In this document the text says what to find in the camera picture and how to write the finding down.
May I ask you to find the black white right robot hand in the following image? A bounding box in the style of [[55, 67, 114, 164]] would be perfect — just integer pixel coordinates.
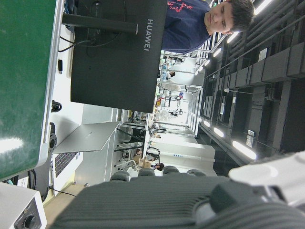
[[50, 150, 305, 229]]

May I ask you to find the silver laptop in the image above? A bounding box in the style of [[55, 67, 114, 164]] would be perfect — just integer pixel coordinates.
[[51, 121, 121, 189]]

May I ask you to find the white control box with knob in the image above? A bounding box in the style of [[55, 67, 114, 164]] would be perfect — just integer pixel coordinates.
[[0, 182, 48, 229]]

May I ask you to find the black Huawei monitor with stand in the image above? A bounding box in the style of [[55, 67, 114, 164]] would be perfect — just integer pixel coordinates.
[[62, 0, 169, 114]]

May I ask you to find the person in navy t-shirt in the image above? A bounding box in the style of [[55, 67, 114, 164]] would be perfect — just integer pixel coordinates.
[[162, 0, 254, 55]]

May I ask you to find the black cable coil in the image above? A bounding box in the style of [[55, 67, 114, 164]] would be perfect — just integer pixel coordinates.
[[51, 100, 62, 113]]

